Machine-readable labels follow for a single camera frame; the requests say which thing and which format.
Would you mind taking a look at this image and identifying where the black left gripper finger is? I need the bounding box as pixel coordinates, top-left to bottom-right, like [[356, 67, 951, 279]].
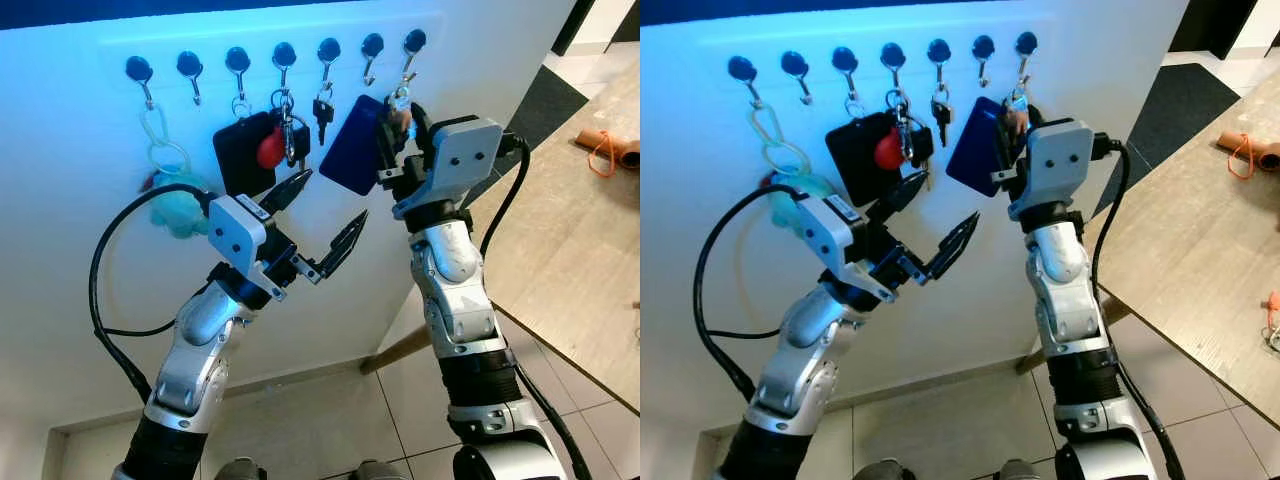
[[318, 209, 369, 280], [260, 168, 314, 213], [868, 170, 931, 216], [925, 211, 981, 281]]

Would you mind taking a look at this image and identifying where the navy card key bunch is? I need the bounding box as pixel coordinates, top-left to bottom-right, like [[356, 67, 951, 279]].
[[945, 88, 1031, 186], [319, 85, 416, 197]]

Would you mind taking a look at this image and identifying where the red tag key bunch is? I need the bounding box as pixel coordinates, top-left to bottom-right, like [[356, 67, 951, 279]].
[[872, 90, 936, 171], [256, 88, 313, 171]]

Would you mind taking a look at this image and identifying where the black card key tag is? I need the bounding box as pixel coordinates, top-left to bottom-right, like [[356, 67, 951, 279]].
[[825, 100, 913, 208], [212, 98, 301, 198]]

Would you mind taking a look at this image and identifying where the small black-headed key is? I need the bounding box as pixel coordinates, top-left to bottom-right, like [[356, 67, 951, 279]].
[[312, 85, 336, 147], [930, 88, 953, 149]]

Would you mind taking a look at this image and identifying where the black knob metal hook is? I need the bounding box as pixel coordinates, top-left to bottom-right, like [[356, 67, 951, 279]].
[[400, 29, 428, 86], [832, 46, 859, 101], [272, 41, 298, 96], [728, 55, 759, 109], [971, 35, 997, 89], [126, 56, 156, 109], [317, 37, 342, 91], [177, 52, 204, 106], [1012, 32, 1040, 89], [781, 51, 811, 106], [880, 42, 907, 97], [926, 38, 952, 93], [360, 33, 386, 87], [225, 46, 251, 101]]

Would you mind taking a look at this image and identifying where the dark floor mat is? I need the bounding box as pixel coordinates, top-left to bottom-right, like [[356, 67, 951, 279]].
[[1095, 63, 1241, 216], [490, 64, 591, 191]]

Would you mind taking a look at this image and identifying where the wooden table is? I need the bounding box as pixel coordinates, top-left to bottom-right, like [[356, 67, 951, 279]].
[[465, 65, 640, 416], [1085, 70, 1280, 413]]

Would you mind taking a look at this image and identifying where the white hook board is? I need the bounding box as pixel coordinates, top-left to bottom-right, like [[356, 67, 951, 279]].
[[0, 0, 581, 480], [640, 0, 1191, 480]]

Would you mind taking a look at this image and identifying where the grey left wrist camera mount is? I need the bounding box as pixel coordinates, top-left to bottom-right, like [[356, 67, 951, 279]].
[[205, 195, 291, 301], [795, 192, 896, 304]]

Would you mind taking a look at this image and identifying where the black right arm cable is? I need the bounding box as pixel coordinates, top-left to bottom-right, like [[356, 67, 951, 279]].
[[1088, 135, 1191, 480], [478, 135, 596, 480]]

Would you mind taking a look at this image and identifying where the teal octopus plush keychain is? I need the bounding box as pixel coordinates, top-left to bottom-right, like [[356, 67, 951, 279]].
[[752, 103, 836, 201], [138, 103, 213, 241]]

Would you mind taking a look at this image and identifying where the brown tube with orange cord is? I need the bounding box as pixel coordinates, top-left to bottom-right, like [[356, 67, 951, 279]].
[[1216, 128, 1280, 181], [574, 128, 640, 179]]

